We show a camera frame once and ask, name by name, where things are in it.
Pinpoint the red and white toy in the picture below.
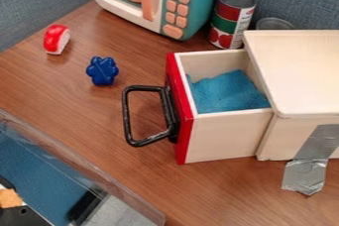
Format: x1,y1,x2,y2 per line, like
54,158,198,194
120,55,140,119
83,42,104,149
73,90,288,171
42,24,72,56

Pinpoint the toy microwave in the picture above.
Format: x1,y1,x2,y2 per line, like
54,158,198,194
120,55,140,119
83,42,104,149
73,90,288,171
87,0,226,42

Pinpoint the drawer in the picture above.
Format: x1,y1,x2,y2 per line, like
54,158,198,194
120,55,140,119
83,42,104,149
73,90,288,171
120,49,276,166

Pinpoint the tomato can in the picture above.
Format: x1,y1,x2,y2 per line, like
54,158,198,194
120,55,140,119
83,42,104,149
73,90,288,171
207,0,259,51

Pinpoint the blue toy dog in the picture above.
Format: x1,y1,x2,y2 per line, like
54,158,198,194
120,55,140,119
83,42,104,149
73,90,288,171
185,68,274,115

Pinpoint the silver can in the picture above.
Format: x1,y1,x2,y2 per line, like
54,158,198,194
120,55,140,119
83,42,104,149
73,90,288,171
254,17,295,31

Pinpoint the cabinet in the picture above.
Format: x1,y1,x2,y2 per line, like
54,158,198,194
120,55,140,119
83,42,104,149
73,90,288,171
241,29,339,162

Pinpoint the grey duct tape strip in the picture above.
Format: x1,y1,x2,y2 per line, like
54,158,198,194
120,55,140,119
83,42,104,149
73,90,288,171
281,123,339,196

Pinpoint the blue flower toy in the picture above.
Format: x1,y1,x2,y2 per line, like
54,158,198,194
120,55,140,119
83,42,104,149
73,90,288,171
84,56,121,87

